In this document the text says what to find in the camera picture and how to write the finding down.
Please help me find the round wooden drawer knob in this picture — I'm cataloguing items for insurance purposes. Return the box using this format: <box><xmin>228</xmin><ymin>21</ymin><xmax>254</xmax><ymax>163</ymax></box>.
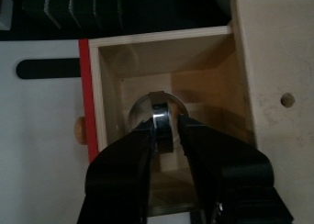
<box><xmin>75</xmin><ymin>116</ymin><xmax>88</xmax><ymax>146</ymax></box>

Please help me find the grey block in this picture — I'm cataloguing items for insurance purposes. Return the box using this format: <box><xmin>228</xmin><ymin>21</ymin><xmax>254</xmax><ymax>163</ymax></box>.
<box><xmin>0</xmin><ymin>0</ymin><xmax>13</xmax><ymax>31</ymax></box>

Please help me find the black ribbed box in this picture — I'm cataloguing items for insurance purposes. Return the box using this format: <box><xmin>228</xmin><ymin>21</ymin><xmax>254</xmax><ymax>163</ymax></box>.
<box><xmin>23</xmin><ymin>0</ymin><xmax>126</xmax><ymax>32</ymax></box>

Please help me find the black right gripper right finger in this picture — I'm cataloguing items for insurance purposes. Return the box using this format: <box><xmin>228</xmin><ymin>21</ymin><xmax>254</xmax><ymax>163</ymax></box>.
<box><xmin>175</xmin><ymin>113</ymin><xmax>294</xmax><ymax>224</ymax></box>

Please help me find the light wooden cabinet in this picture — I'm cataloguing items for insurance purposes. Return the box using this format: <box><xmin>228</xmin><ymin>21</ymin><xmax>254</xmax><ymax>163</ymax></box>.
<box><xmin>230</xmin><ymin>0</ymin><xmax>314</xmax><ymax>224</ymax></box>

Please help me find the wooden drawer with red front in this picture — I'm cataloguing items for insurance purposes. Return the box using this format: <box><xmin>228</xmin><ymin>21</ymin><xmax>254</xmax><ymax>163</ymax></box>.
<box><xmin>77</xmin><ymin>26</ymin><xmax>255</xmax><ymax>218</ymax></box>

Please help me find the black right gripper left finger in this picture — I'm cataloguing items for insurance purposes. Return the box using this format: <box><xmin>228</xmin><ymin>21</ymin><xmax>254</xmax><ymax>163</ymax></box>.
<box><xmin>76</xmin><ymin>118</ymin><xmax>156</xmax><ymax>224</ymax></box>

